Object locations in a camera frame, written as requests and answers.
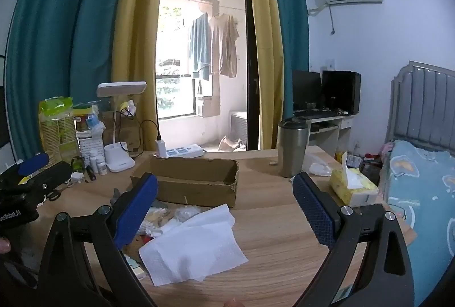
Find white paper towel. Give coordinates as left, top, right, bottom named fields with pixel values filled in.
left=139, top=204, right=248, bottom=287

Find grey socks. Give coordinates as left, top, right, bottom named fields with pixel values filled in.
left=109, top=188, right=122, bottom=207

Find person's left hand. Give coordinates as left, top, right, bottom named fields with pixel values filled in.
left=0, top=238, right=11, bottom=255

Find black scissors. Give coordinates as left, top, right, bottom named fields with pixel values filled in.
left=45, top=184, right=69, bottom=202

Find green paper cup pack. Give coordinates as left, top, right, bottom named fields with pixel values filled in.
left=39, top=97, right=79, bottom=165

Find white plastic basket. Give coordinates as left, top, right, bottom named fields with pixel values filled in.
left=76, top=129, right=104, bottom=166

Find small white pill bottle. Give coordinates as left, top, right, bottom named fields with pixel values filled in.
left=96, top=155, right=108, bottom=175

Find yellow lid jar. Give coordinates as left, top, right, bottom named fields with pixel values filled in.
left=73, top=103, right=92, bottom=132

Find yellow tissue pack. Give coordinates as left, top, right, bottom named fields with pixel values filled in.
left=329, top=152, right=379, bottom=208

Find white desk lamp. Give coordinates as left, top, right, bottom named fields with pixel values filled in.
left=96, top=81, right=147, bottom=173

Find blue cartoon bedsheet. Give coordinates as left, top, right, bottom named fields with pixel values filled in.
left=379, top=140, right=454, bottom=306

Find clear plastic bag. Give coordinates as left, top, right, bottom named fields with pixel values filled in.
left=301, top=153, right=332, bottom=177

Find white usb charger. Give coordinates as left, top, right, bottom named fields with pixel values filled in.
left=156, top=139, right=167, bottom=158

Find white computer desk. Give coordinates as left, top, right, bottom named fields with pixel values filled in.
left=296, top=113, right=356, bottom=157

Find steel travel mug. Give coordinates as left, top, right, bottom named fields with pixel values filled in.
left=278, top=117, right=309, bottom=179

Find brown cardboard box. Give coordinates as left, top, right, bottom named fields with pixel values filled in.
left=130, top=156, right=238, bottom=208

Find white power strip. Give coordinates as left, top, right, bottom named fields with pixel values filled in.
left=167, top=145, right=204, bottom=158

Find grey bed headboard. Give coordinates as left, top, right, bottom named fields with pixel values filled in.
left=386, top=61, right=455, bottom=155

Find teal yellow left curtain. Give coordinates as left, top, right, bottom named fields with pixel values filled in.
left=5, top=0, right=159, bottom=159

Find black computer monitor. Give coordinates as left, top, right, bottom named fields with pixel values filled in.
left=292, top=70, right=361, bottom=118

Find hanging blue shirt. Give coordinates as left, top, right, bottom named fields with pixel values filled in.
left=190, top=13, right=211, bottom=81

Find hanging beige shirt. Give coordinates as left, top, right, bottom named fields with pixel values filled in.
left=209, top=14, right=239, bottom=78

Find yellow teal right curtain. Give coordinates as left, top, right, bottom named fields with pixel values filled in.
left=252, top=0, right=309, bottom=149

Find small white wall charger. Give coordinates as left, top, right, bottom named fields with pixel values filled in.
left=71, top=171, right=86, bottom=184

